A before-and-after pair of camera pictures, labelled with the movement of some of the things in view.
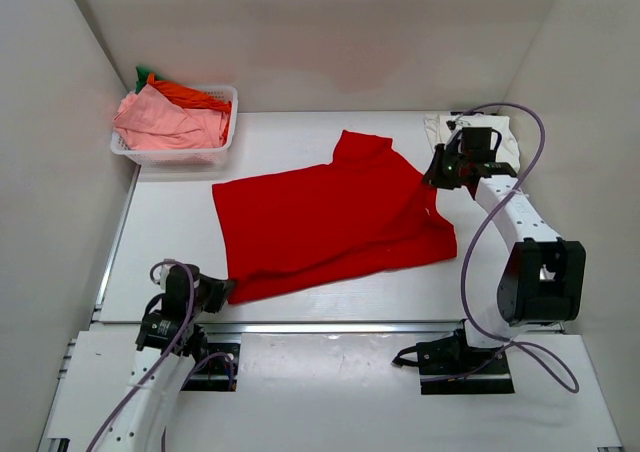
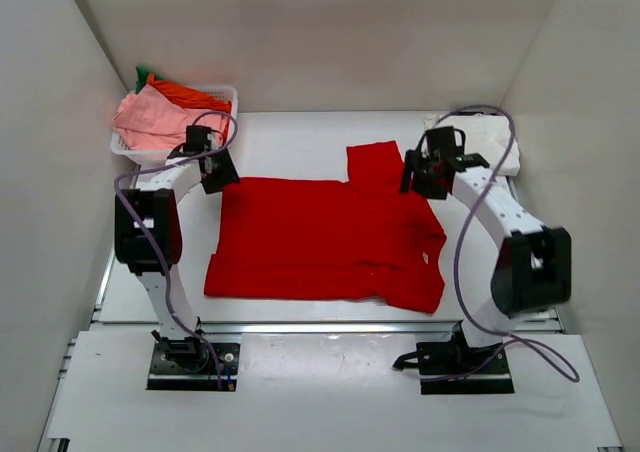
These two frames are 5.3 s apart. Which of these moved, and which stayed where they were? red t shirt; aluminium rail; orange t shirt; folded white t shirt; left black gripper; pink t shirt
Moved: red t shirt; left black gripper
Stayed: orange t shirt; aluminium rail; folded white t shirt; pink t shirt
